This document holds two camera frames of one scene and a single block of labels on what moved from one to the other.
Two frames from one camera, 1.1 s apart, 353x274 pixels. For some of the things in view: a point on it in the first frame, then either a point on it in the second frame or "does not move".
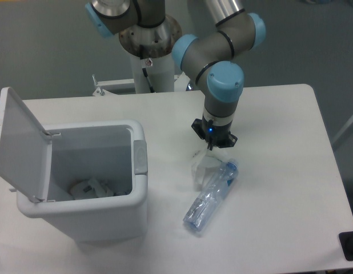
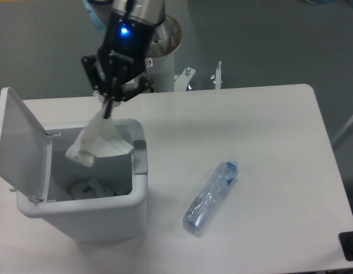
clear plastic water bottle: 211,197 does not move
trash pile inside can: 94,188 does not move
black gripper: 219,135 -> 123,55
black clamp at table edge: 349,244 does not move
